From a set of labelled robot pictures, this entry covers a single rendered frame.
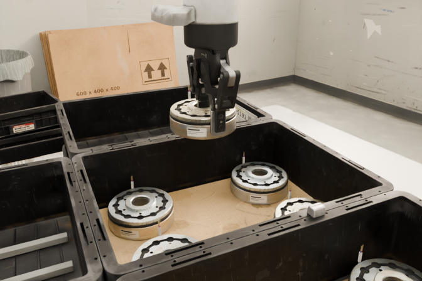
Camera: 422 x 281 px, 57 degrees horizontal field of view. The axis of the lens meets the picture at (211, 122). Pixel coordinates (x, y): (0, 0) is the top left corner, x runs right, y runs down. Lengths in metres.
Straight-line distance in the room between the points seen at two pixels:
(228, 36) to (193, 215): 0.30
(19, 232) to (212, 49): 0.41
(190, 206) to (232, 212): 0.07
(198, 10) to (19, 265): 0.42
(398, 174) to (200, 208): 0.64
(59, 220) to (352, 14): 3.57
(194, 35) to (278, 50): 3.83
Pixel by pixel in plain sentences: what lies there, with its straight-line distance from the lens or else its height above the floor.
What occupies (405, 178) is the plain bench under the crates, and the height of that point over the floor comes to 0.70.
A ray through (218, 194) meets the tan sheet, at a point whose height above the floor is 0.83.
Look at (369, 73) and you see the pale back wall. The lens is 3.90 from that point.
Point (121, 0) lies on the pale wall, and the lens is 3.38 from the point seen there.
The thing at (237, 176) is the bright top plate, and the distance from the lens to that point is 0.71.
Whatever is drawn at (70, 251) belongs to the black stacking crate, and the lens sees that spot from 0.62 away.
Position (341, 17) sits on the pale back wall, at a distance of 4.07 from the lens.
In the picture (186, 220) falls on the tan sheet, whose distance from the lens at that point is 0.65.
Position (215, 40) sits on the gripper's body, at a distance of 0.51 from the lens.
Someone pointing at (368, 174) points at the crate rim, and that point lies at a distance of 0.61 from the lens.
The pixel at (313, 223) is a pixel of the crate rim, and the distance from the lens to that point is 0.49.
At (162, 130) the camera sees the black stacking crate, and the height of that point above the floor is 0.83.
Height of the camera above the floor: 1.21
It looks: 22 degrees down
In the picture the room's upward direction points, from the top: straight up
